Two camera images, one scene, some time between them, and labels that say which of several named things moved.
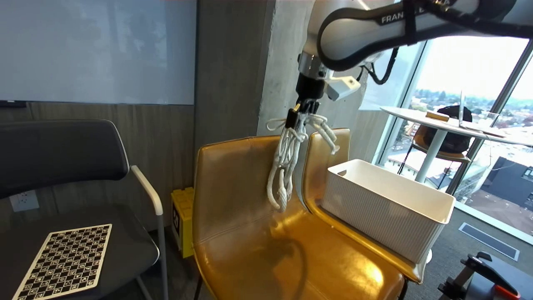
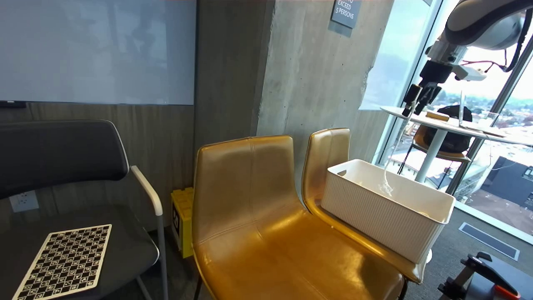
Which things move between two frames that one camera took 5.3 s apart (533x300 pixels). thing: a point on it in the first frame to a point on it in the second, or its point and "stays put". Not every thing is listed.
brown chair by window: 454,147 stays put
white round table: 442,124 stays put
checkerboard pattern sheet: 69,261 stays put
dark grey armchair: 69,176 stays put
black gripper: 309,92 to 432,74
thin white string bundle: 282,176 to 386,189
